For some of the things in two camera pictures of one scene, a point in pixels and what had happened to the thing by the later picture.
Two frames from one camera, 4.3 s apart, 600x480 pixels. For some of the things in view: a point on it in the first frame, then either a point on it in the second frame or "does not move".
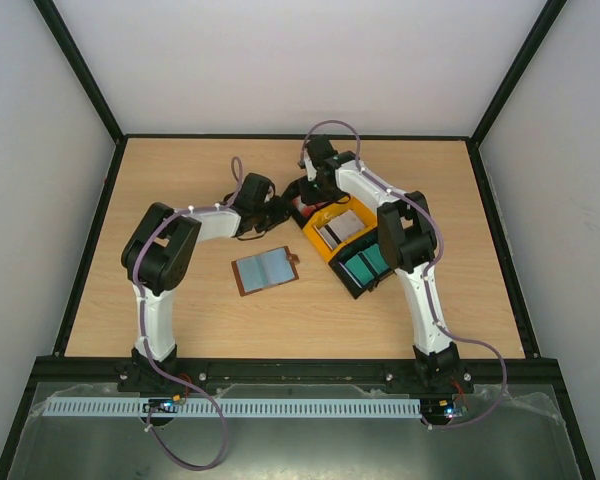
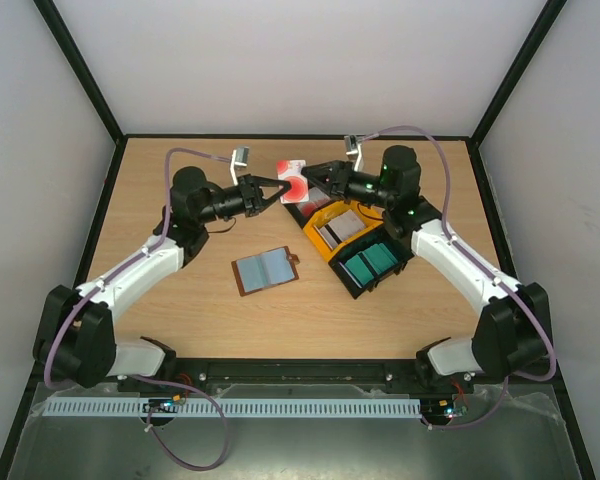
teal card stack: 367,264 does not move
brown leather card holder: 265,270 does not move
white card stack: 341,228 does not move
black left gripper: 281,214 → 253,183
